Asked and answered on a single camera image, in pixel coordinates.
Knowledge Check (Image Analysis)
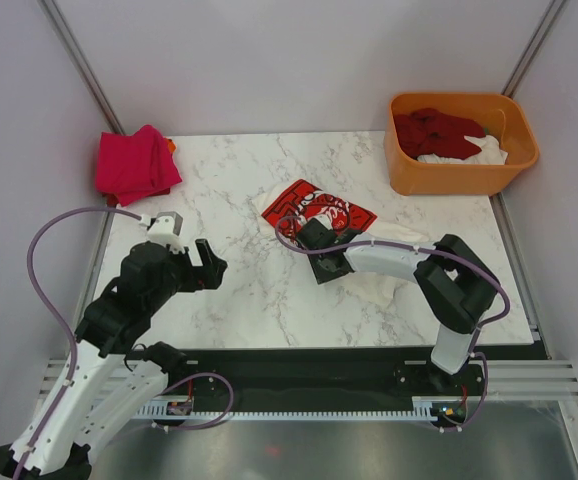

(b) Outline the white t-shirt in bin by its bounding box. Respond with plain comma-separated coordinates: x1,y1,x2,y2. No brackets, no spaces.
415,133,510,167

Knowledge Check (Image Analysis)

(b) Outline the orange cloth under pink shirt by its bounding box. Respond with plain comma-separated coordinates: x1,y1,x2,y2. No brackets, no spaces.
166,138,177,153

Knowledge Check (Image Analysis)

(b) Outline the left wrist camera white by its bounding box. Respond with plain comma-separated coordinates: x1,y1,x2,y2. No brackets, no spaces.
147,211,184,253

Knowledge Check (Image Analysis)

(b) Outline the folded pink t-shirt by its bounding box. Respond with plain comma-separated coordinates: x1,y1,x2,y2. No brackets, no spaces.
95,125,182,207

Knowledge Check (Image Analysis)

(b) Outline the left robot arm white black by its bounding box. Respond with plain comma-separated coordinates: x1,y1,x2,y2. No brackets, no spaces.
0,239,228,479

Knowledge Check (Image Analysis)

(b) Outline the dark red t-shirt in bin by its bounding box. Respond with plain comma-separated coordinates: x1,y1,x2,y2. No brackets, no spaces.
394,108,486,160

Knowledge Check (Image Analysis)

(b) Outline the aluminium rail frame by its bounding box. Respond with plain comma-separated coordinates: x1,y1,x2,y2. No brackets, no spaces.
37,360,578,401

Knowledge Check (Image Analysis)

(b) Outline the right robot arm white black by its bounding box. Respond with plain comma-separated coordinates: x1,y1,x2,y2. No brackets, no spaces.
295,218,506,394

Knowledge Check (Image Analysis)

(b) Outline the orange plastic bin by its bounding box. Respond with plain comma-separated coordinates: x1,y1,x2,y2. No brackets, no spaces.
384,92,539,196

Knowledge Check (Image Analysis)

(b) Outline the white slotted cable duct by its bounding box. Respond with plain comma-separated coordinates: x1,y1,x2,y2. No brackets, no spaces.
134,396,466,422

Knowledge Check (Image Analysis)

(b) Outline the white t-shirt red print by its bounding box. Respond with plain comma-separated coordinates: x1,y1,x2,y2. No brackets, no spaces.
252,179,428,308

